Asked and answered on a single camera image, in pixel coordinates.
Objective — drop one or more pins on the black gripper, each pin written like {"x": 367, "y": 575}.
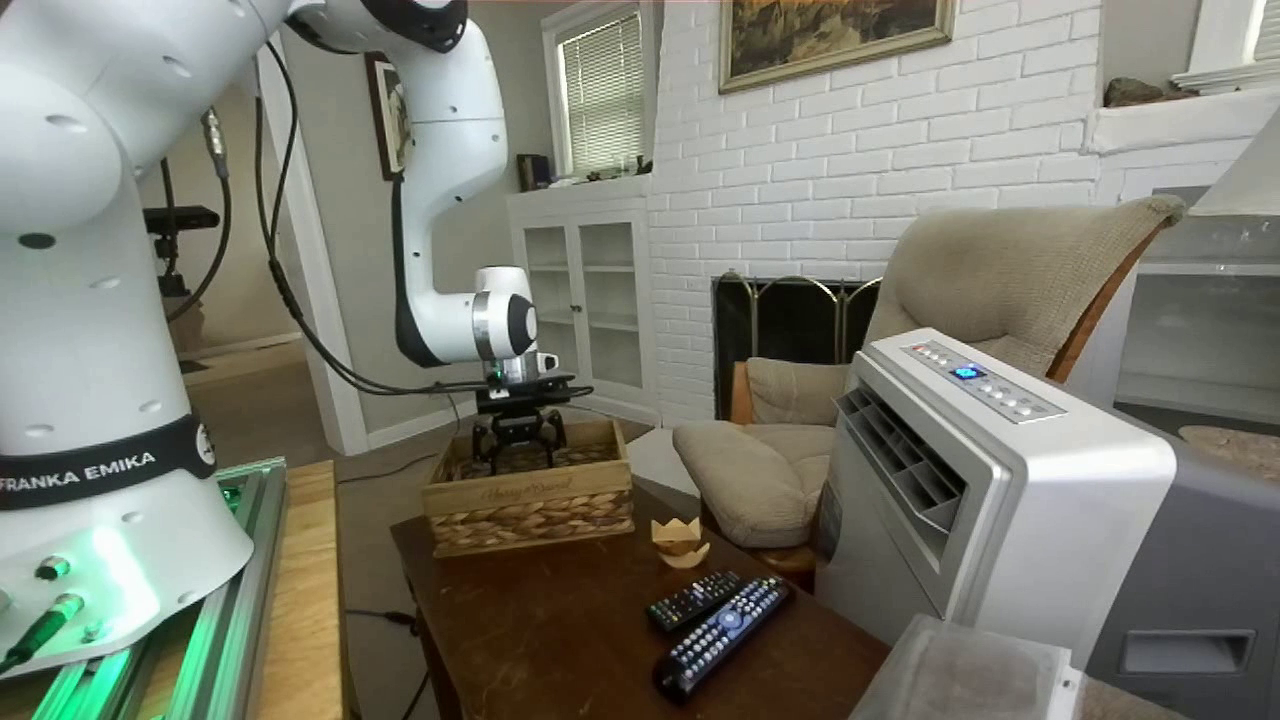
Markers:
{"x": 524, "y": 423}

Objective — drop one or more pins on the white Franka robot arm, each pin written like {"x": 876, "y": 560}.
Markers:
{"x": 81, "y": 265}

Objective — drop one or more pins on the woven rectangular basket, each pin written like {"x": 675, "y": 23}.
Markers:
{"x": 532, "y": 514}

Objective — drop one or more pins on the dark wood side table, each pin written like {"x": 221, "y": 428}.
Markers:
{"x": 532, "y": 624}

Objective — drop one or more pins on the pale wooden base block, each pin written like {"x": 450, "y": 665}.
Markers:
{"x": 686, "y": 556}

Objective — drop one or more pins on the short black remote control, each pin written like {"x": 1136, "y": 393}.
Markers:
{"x": 688, "y": 602}

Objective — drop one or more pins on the light wood workbench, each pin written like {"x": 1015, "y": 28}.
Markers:
{"x": 304, "y": 602}

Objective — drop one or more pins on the small black speaker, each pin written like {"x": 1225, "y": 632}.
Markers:
{"x": 532, "y": 171}

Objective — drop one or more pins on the long black remote control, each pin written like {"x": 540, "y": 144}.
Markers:
{"x": 725, "y": 632}

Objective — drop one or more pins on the brass framed fireplace screen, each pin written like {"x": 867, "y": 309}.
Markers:
{"x": 787, "y": 322}

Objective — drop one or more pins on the small dark framed picture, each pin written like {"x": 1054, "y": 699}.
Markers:
{"x": 386, "y": 121}

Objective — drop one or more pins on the white framed window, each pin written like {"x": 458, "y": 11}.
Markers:
{"x": 607, "y": 92}
{"x": 1225, "y": 34}

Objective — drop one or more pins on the grey bin with pale lid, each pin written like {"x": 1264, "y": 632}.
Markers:
{"x": 963, "y": 672}

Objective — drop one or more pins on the beige recliner armchair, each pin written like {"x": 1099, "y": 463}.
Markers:
{"x": 984, "y": 265}

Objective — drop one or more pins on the gold framed landscape painting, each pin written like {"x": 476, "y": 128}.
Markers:
{"x": 833, "y": 34}

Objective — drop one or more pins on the white portable air conditioner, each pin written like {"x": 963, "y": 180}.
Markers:
{"x": 1043, "y": 520}

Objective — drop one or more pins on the table lamp smooth white shade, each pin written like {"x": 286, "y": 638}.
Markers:
{"x": 1252, "y": 180}

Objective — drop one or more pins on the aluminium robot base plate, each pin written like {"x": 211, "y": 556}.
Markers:
{"x": 225, "y": 602}

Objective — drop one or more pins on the black camera on tripod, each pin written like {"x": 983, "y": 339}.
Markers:
{"x": 183, "y": 219}

